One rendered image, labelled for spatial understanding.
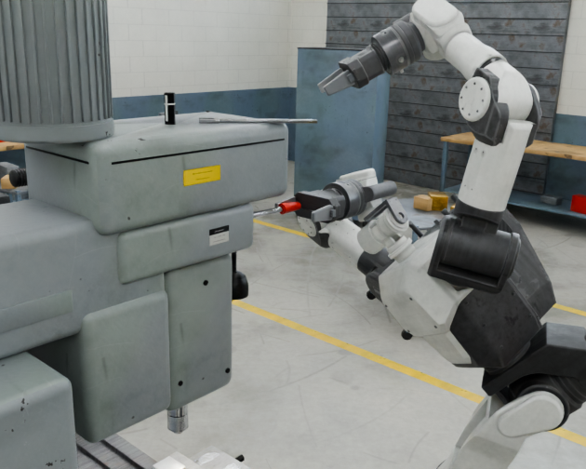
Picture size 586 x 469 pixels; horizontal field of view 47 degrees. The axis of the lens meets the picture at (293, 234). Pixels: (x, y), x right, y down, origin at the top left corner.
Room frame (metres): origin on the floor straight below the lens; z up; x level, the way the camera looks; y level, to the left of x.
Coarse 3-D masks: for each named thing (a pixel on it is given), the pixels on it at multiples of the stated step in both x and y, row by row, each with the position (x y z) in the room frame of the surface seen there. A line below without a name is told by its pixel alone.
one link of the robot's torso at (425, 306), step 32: (512, 224) 1.42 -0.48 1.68; (416, 256) 1.34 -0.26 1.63; (384, 288) 1.45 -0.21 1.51; (416, 288) 1.31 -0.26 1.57; (448, 288) 1.29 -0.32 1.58; (512, 288) 1.34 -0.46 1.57; (544, 288) 1.37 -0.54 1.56; (416, 320) 1.37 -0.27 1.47; (448, 320) 1.29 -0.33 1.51; (480, 320) 1.29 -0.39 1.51; (512, 320) 1.31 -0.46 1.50; (448, 352) 1.36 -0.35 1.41; (480, 352) 1.29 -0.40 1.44; (512, 352) 1.30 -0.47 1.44
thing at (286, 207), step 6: (282, 204) 1.43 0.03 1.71; (288, 204) 1.44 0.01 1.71; (294, 204) 1.45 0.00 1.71; (264, 210) 1.39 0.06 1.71; (270, 210) 1.40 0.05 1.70; (276, 210) 1.41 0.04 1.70; (282, 210) 1.43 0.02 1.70; (288, 210) 1.43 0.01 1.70; (294, 210) 1.45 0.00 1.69; (258, 216) 1.38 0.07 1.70
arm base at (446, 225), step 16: (448, 224) 1.24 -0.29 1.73; (448, 240) 1.22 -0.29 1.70; (512, 240) 1.21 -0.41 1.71; (432, 256) 1.24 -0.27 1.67; (512, 256) 1.19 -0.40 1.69; (432, 272) 1.25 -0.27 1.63; (448, 272) 1.24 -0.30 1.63; (464, 272) 1.24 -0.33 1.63; (512, 272) 1.20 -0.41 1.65; (480, 288) 1.23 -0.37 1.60; (496, 288) 1.21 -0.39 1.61
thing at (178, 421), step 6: (186, 408) 1.34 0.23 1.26; (168, 414) 1.34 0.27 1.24; (174, 414) 1.33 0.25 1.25; (180, 414) 1.33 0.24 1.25; (186, 414) 1.34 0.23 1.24; (168, 420) 1.34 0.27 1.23; (174, 420) 1.33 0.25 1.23; (180, 420) 1.33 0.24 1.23; (186, 420) 1.34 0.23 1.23; (168, 426) 1.34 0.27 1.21; (174, 426) 1.33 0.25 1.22; (180, 426) 1.33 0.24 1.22; (186, 426) 1.34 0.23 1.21; (174, 432) 1.33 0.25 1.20
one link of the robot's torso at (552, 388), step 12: (516, 384) 1.35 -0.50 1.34; (528, 384) 1.31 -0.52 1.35; (540, 384) 1.30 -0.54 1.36; (552, 384) 1.29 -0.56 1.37; (564, 384) 1.29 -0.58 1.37; (516, 396) 1.32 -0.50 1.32; (564, 396) 1.28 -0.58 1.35; (564, 408) 1.28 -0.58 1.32; (576, 408) 1.29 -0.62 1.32; (564, 420) 1.27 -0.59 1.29
